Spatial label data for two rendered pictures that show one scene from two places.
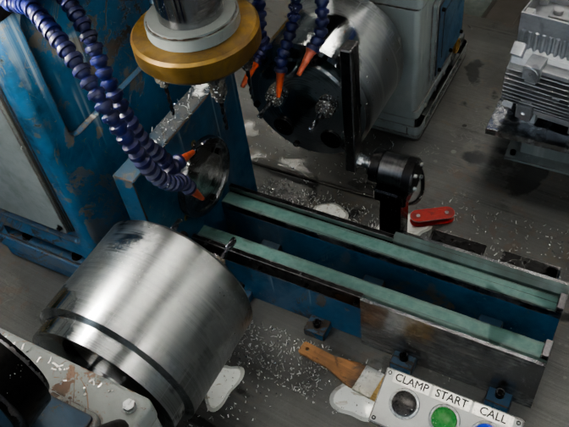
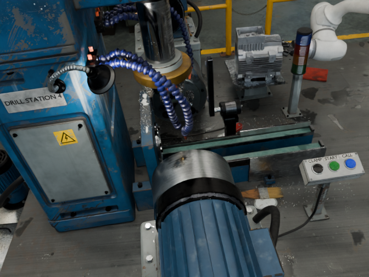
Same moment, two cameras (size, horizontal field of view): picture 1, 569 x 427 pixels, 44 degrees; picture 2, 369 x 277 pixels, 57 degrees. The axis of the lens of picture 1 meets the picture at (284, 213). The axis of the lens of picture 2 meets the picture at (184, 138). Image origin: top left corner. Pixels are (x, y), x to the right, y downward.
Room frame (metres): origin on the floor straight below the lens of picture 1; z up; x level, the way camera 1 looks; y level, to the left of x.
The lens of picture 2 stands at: (0.08, 0.59, 1.85)
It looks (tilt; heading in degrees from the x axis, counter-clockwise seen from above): 43 degrees down; 323
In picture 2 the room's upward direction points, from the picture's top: 7 degrees counter-clockwise
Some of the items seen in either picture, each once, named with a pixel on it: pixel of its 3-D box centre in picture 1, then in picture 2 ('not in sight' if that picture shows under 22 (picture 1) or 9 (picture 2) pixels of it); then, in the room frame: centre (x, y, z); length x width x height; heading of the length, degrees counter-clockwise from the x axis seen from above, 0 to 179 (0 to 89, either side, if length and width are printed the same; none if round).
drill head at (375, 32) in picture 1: (334, 65); (174, 82); (1.09, -0.14, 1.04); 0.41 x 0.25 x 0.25; 146
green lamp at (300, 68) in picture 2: not in sight; (298, 66); (0.76, -0.57, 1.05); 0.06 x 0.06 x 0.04
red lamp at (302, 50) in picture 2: not in sight; (302, 47); (0.76, -0.57, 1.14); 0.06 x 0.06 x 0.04
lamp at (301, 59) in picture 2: not in sight; (300, 57); (0.76, -0.57, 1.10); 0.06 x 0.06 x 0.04
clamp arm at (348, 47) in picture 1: (352, 111); (211, 88); (0.85, -0.13, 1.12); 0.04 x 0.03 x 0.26; 56
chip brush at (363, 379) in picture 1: (352, 374); (255, 193); (0.56, -0.07, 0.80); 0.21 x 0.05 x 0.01; 49
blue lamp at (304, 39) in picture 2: not in sight; (303, 37); (0.76, -0.57, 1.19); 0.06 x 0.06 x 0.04
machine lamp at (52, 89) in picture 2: not in sight; (77, 79); (0.75, 0.37, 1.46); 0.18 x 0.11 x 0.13; 56
